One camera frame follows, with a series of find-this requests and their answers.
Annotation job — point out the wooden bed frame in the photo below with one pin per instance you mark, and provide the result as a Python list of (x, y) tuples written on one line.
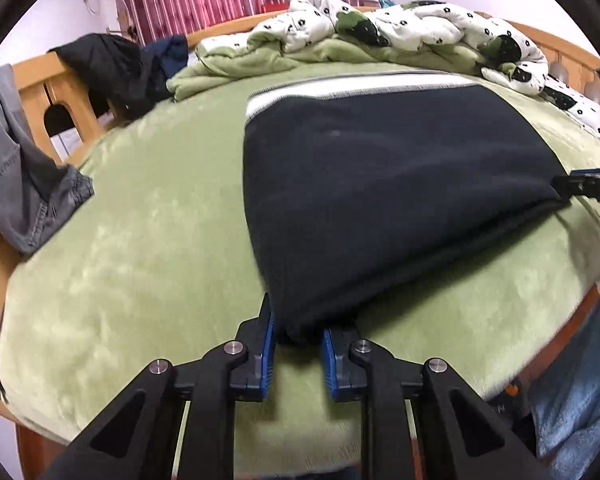
[(35, 85)]

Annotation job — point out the green fleece blanket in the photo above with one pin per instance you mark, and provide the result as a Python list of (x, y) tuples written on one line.
[(155, 260)]

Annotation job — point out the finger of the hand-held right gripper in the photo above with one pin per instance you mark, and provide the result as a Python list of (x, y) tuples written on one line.
[(595, 185)]

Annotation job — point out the grey garment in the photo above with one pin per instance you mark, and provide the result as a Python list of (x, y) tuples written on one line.
[(10, 160)]

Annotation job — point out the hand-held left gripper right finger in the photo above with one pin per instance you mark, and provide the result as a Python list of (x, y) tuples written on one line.
[(330, 365)]

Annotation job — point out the black pants with white stripe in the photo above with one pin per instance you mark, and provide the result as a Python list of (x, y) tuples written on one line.
[(380, 185)]

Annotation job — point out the teal object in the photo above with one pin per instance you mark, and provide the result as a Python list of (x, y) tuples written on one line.
[(386, 2)]

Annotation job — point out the black jacket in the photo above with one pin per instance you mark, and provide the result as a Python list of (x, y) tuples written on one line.
[(110, 70)]

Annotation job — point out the person's blue jeans leg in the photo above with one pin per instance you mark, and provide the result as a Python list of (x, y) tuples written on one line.
[(580, 385)]

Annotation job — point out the white patterned quilt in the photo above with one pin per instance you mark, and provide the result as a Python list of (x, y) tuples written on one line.
[(430, 25)]

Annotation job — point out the navy cloth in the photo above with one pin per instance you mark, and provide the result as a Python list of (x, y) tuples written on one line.
[(172, 55)]

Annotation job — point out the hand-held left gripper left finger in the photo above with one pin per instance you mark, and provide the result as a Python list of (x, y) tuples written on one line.
[(266, 360)]

